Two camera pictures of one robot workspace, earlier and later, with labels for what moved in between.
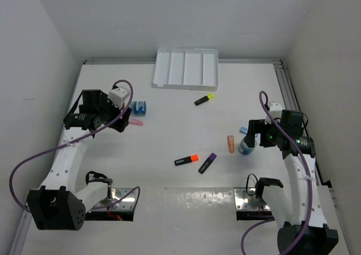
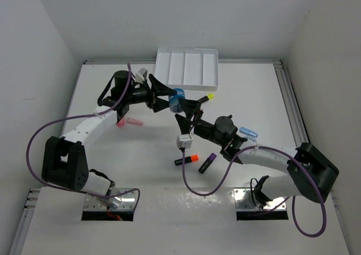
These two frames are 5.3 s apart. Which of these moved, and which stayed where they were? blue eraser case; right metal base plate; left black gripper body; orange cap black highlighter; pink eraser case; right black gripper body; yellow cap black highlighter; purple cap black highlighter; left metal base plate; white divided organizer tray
Moved: right black gripper body; left black gripper body
Stayed: orange cap black highlighter; white divided organizer tray; blue eraser case; purple cap black highlighter; yellow cap black highlighter; left metal base plate; right metal base plate; pink eraser case
